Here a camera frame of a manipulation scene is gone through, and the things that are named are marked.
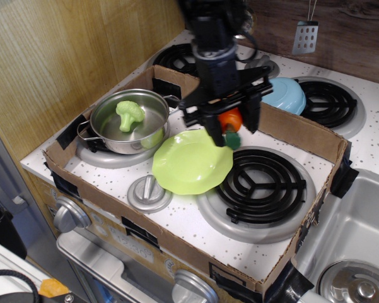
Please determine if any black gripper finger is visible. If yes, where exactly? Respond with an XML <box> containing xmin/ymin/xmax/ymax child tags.
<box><xmin>239</xmin><ymin>94</ymin><xmax>260</xmax><ymax>133</ymax></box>
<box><xmin>203</xmin><ymin>114</ymin><xmax>224</xmax><ymax>147</ymax></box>

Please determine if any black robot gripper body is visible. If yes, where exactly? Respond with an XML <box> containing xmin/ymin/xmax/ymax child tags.
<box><xmin>178</xmin><ymin>44</ymin><xmax>272</xmax><ymax>126</ymax></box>

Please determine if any orange toy carrot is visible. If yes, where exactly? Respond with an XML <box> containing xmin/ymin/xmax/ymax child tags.
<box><xmin>218</xmin><ymin>108</ymin><xmax>243</xmax><ymax>150</ymax></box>

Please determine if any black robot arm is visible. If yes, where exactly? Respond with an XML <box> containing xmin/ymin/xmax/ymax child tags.
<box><xmin>178</xmin><ymin>1</ymin><xmax>272</xmax><ymax>150</ymax></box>

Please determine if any lime green plastic plate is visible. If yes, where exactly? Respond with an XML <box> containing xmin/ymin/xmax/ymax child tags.
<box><xmin>152</xmin><ymin>129</ymin><xmax>233</xmax><ymax>195</ymax></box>

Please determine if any light blue plastic bowl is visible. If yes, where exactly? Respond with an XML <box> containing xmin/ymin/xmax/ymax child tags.
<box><xmin>262</xmin><ymin>77</ymin><xmax>306</xmax><ymax>115</ymax></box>

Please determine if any back silver stove knob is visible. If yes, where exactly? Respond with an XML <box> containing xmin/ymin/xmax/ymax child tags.
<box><xmin>245</xmin><ymin>55</ymin><xmax>280</xmax><ymax>78</ymax></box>

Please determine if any silver stove knob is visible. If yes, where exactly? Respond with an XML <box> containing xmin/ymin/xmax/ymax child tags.
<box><xmin>127</xmin><ymin>175</ymin><xmax>173</xmax><ymax>213</ymax></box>
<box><xmin>245</xmin><ymin>55</ymin><xmax>280</xmax><ymax>78</ymax></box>

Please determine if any back left black burner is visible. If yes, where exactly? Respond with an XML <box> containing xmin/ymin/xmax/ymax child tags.
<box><xmin>151</xmin><ymin>44</ymin><xmax>198</xmax><ymax>77</ymax></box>

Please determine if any black burner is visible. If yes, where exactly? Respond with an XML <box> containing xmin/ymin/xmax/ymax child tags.
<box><xmin>294</xmin><ymin>76</ymin><xmax>366</xmax><ymax>139</ymax></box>
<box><xmin>151</xmin><ymin>44</ymin><xmax>198</xmax><ymax>77</ymax></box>
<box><xmin>197</xmin><ymin>146</ymin><xmax>316</xmax><ymax>244</ymax></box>

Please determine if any stainless steel pot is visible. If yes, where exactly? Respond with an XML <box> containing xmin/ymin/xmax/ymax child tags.
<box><xmin>77</xmin><ymin>88</ymin><xmax>180</xmax><ymax>155</ymax></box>

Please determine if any back right black burner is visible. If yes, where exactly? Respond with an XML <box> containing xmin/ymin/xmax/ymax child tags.
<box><xmin>294</xmin><ymin>76</ymin><xmax>366</xmax><ymax>139</ymax></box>

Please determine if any green toy broccoli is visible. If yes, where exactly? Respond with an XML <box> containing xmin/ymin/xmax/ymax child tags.
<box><xmin>115</xmin><ymin>100</ymin><xmax>145</xmax><ymax>133</ymax></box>

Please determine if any front right black burner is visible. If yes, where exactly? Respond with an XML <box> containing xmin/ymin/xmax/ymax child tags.
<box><xmin>197</xmin><ymin>146</ymin><xmax>316</xmax><ymax>244</ymax></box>

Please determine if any hanging metal slotted spatula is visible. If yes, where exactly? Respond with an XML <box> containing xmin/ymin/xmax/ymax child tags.
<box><xmin>292</xmin><ymin>1</ymin><xmax>319</xmax><ymax>56</ymax></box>

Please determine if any front silver stove knob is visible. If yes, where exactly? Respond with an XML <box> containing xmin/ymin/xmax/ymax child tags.
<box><xmin>127</xmin><ymin>175</ymin><xmax>173</xmax><ymax>213</ymax></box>

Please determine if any brown cardboard fence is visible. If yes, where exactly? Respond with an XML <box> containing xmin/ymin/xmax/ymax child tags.
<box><xmin>44</xmin><ymin>66</ymin><xmax>351</xmax><ymax>302</ymax></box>

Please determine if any stainless steel sink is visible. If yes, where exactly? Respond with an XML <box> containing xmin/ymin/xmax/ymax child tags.
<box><xmin>296</xmin><ymin>170</ymin><xmax>379</xmax><ymax>302</ymax></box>

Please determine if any right oven control knob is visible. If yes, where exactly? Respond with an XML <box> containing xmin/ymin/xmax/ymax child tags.
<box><xmin>172</xmin><ymin>270</ymin><xmax>219</xmax><ymax>303</ymax></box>

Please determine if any oven control knob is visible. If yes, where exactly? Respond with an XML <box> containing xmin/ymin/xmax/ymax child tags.
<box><xmin>172</xmin><ymin>270</ymin><xmax>219</xmax><ymax>303</ymax></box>
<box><xmin>54</xmin><ymin>196</ymin><xmax>91</xmax><ymax>234</ymax></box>

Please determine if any left oven control knob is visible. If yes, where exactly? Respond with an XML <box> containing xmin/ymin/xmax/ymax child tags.
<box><xmin>54</xmin><ymin>196</ymin><xmax>91</xmax><ymax>234</ymax></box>

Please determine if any silver pot lid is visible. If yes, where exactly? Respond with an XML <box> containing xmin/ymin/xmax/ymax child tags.
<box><xmin>317</xmin><ymin>260</ymin><xmax>379</xmax><ymax>302</ymax></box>

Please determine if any orange yellow object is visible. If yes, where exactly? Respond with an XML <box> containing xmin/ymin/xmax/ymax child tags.
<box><xmin>38</xmin><ymin>278</ymin><xmax>69</xmax><ymax>298</ymax></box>

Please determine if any silver oven door handle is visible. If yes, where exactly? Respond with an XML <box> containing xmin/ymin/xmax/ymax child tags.
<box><xmin>57</xmin><ymin>231</ymin><xmax>173</xmax><ymax>302</ymax></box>

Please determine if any black cable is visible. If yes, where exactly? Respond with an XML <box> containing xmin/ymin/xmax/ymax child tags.
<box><xmin>0</xmin><ymin>269</ymin><xmax>40</xmax><ymax>303</ymax></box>

